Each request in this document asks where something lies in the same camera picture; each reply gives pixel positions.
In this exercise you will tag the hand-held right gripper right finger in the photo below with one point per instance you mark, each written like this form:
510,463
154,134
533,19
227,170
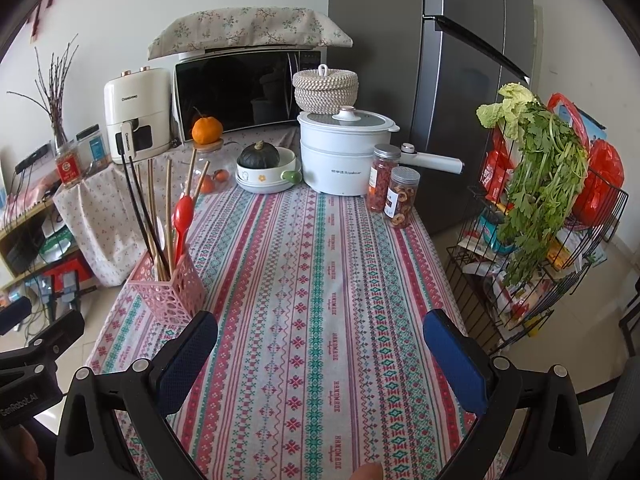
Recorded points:
455,365

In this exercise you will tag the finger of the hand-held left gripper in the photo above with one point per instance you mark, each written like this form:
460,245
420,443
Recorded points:
60,332
15,312

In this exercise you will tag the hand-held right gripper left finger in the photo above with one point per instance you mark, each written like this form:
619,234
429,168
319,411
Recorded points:
190,355

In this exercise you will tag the pink perforated utensil basket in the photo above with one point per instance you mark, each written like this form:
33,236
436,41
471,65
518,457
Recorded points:
170,295

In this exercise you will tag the white plastic spoon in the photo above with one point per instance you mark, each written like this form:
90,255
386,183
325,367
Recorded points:
161,232

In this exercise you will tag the red plastic spoon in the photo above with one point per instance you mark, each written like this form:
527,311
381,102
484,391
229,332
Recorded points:
182,212

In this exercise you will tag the black chopstick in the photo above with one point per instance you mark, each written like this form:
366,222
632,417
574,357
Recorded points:
147,210
137,200

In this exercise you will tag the light wooden chopstick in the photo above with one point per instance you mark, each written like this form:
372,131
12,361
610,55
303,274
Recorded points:
191,165

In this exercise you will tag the person's left hand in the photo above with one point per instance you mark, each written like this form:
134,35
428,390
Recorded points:
31,452

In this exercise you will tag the person's right hand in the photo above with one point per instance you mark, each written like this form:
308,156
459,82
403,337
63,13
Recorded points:
367,472

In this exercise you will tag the wooden shelf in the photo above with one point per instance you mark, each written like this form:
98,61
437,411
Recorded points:
30,217

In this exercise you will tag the small floral print cloth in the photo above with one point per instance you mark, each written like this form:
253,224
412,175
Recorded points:
100,220

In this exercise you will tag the teal snack packet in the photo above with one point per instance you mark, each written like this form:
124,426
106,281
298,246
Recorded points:
492,232

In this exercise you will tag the striped patterned tablecloth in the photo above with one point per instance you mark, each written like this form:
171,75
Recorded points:
310,285

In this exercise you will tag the red label jar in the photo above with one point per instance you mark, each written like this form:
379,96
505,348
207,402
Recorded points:
70,170

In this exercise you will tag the black power strip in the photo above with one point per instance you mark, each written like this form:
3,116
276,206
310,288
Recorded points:
32,157

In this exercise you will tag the small tangerine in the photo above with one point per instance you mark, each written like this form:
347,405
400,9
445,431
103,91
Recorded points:
206,185
221,176

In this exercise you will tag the dark grey chair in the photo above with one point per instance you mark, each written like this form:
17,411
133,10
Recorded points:
620,410

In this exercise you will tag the jar of dried fruit slices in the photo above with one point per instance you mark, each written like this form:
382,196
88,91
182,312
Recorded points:
407,200

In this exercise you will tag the clear container with black lid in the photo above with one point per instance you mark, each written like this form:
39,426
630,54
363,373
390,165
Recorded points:
95,152

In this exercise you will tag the jar of red dried berries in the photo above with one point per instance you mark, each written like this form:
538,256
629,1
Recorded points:
385,185

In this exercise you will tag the clear glass jar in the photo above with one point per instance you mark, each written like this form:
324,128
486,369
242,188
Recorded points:
220,160

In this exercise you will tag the red snack packets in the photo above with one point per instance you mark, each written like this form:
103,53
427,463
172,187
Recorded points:
495,170

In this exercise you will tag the dried branches in vase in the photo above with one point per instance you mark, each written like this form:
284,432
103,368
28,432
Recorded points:
59,110

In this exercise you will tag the dark green kabocha squash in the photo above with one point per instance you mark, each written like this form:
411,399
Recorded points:
257,157

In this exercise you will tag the green leafy vegetables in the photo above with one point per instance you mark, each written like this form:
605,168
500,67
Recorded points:
540,170

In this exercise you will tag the large orange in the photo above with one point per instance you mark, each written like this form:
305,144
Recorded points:
206,131

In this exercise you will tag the white electric cooking pot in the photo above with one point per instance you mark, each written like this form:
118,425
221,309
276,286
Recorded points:
335,160

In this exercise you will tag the red plastic bag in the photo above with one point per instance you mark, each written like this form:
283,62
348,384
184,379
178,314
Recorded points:
605,170

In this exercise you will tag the white air fryer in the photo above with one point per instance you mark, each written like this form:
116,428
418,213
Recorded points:
150,95

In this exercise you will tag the black microwave oven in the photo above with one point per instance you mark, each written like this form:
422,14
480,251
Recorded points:
230,90

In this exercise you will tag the blue plastic bag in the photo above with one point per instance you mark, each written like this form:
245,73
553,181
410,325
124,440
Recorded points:
595,127

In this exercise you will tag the woven lidded basket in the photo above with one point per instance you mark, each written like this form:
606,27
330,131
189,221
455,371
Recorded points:
325,92

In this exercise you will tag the floral microwave cover cloth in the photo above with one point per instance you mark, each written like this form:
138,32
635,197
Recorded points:
240,30

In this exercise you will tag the grey refrigerator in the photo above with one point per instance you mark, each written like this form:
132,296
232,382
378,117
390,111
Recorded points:
380,35

